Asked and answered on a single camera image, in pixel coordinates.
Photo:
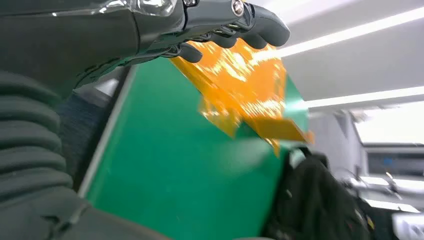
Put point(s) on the long ceiling light strip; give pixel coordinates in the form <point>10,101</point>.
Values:
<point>348,33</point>
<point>361,98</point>

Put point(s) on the orange plastic packet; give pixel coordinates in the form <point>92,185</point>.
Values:
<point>238,86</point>

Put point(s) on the dark background monitor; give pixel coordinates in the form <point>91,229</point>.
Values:
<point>394,162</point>

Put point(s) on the white background workbench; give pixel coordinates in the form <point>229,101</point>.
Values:
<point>391,188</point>

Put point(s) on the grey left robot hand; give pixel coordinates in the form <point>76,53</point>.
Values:
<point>82,39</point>

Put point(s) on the black bag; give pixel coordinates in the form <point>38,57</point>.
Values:
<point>314,202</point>

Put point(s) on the ribbed grey left arm sleeve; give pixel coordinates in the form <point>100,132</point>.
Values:
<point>30,139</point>

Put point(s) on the green table mat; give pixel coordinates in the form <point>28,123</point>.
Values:
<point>172,165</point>

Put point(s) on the silver table edge rail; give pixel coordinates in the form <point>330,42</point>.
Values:
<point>106,139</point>

